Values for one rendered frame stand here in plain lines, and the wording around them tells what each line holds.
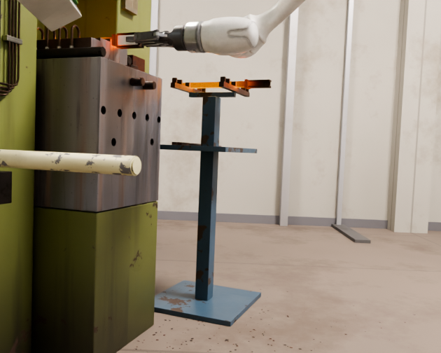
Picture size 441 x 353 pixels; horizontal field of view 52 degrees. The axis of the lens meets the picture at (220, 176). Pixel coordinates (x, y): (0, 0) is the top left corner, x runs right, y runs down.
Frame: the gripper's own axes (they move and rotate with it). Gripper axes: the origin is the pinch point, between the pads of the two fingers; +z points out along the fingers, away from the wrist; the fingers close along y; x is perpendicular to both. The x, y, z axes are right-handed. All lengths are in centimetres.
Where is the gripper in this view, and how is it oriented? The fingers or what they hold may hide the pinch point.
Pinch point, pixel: (129, 40)
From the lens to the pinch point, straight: 150.7
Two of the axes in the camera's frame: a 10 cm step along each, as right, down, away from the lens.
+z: -9.4, -0.6, 3.4
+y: 3.4, -0.4, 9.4
